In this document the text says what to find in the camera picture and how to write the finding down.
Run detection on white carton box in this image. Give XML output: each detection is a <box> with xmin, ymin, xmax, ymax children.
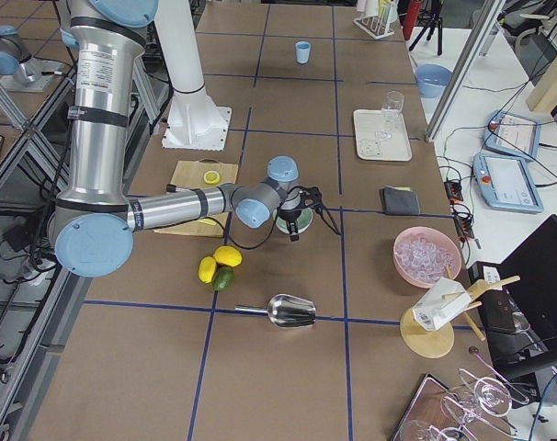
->
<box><xmin>412</xmin><ymin>277</ymin><xmax>472</xmax><ymax>332</ymax></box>

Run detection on yellow lemon upper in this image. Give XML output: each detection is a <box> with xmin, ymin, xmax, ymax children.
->
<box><xmin>213</xmin><ymin>245</ymin><xmax>243</xmax><ymax>267</ymax></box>

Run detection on yellow lemon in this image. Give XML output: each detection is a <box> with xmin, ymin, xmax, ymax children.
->
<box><xmin>213</xmin><ymin>245</ymin><xmax>243</xmax><ymax>267</ymax></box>
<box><xmin>198</xmin><ymin>256</ymin><xmax>218</xmax><ymax>284</ymax></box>

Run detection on pink bowl with ice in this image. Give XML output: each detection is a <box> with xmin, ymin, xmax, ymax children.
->
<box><xmin>392</xmin><ymin>226</ymin><xmax>462</xmax><ymax>288</ymax></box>

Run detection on green lime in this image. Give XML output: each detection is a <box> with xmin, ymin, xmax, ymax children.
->
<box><xmin>211</xmin><ymin>266</ymin><xmax>234</xmax><ymax>291</ymax></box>

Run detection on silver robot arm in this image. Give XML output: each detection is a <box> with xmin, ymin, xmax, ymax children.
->
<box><xmin>0</xmin><ymin>25</ymin><xmax>51</xmax><ymax>93</ymax></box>
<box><xmin>51</xmin><ymin>1</ymin><xmax>323</xmax><ymax>277</ymax></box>

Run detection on cream plastic tray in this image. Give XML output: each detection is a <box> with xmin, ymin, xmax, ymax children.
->
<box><xmin>353</xmin><ymin>109</ymin><xmax>412</xmax><ymax>162</ymax></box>

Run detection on white wire cup rack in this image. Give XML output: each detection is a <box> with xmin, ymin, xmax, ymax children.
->
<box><xmin>353</xmin><ymin>0</ymin><xmax>398</xmax><ymax>40</ymax></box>

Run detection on wooden mug tree stand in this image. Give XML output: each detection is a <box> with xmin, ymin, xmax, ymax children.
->
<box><xmin>400</xmin><ymin>276</ymin><xmax>520</xmax><ymax>358</ymax></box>

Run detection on blue bowl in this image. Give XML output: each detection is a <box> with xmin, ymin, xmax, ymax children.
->
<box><xmin>415</xmin><ymin>64</ymin><xmax>452</xmax><ymax>98</ymax></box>

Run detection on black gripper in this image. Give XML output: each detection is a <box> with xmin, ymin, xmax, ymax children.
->
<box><xmin>278</xmin><ymin>185</ymin><xmax>322</xmax><ymax>242</ymax></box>

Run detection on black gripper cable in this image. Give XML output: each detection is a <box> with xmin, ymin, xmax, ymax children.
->
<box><xmin>222</xmin><ymin>185</ymin><xmax>343</xmax><ymax>250</ymax></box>

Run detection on yellow plastic knife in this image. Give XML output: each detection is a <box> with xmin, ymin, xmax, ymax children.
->
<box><xmin>196</xmin><ymin>218</ymin><xmax>218</xmax><ymax>226</ymax></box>

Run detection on aluminium frame post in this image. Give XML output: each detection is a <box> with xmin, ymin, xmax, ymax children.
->
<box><xmin>425</xmin><ymin>0</ymin><xmax>506</xmax><ymax>142</ymax></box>

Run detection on black laptop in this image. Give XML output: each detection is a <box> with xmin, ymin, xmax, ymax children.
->
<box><xmin>480</xmin><ymin>214</ymin><xmax>557</xmax><ymax>379</ymax></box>

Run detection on lemon half slice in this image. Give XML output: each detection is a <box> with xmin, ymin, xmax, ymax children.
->
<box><xmin>203</xmin><ymin>170</ymin><xmax>221</xmax><ymax>186</ymax></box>

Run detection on wooden cutting board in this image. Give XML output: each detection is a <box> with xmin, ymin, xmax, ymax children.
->
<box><xmin>155</xmin><ymin>160</ymin><xmax>238</xmax><ymax>238</ymax></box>

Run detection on metal ice scoop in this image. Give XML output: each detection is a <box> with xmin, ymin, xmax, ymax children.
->
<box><xmin>234</xmin><ymin>293</ymin><xmax>316</xmax><ymax>328</ymax></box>

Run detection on small blue cup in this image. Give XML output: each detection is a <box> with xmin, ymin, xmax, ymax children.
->
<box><xmin>295</xmin><ymin>40</ymin><xmax>311</xmax><ymax>64</ymax></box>

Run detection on yellow lemon left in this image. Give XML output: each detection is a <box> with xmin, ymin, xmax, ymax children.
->
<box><xmin>198</xmin><ymin>256</ymin><xmax>218</xmax><ymax>284</ymax></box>

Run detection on lower teach pendant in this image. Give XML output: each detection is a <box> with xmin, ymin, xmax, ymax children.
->
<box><xmin>472</xmin><ymin>153</ymin><xmax>544</xmax><ymax>213</ymax></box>

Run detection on green ceramic bowl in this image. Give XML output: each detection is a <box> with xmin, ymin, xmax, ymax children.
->
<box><xmin>276</xmin><ymin>209</ymin><xmax>313</xmax><ymax>234</ymax></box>

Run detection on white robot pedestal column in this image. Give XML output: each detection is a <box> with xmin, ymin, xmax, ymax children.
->
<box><xmin>155</xmin><ymin>0</ymin><xmax>232</xmax><ymax>151</ymax></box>

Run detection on dark metal tray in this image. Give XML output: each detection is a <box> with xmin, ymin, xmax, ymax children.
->
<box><xmin>389</xmin><ymin>373</ymin><xmax>454</xmax><ymax>441</ymax></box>

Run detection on black tripod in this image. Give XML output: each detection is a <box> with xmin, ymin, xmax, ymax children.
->
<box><xmin>408</xmin><ymin>0</ymin><xmax>444</xmax><ymax>56</ymax></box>

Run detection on upturned wine glasses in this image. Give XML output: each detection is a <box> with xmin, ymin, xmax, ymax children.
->
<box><xmin>400</xmin><ymin>368</ymin><xmax>529</xmax><ymax>440</ymax></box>

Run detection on red cylinder bottle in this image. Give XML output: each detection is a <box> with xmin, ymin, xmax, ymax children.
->
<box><xmin>403</xmin><ymin>0</ymin><xmax>422</xmax><ymax>41</ymax></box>

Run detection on upper teach pendant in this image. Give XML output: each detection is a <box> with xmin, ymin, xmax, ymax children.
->
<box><xmin>483</xmin><ymin>110</ymin><xmax>541</xmax><ymax>162</ymax></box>

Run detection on teach pendant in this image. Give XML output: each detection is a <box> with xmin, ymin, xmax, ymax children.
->
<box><xmin>483</xmin><ymin>110</ymin><xmax>541</xmax><ymax>162</ymax></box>
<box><xmin>472</xmin><ymin>153</ymin><xmax>544</xmax><ymax>213</ymax></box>

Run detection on clear wine glass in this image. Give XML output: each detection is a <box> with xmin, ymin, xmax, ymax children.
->
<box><xmin>375</xmin><ymin>91</ymin><xmax>404</xmax><ymax>141</ymax></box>

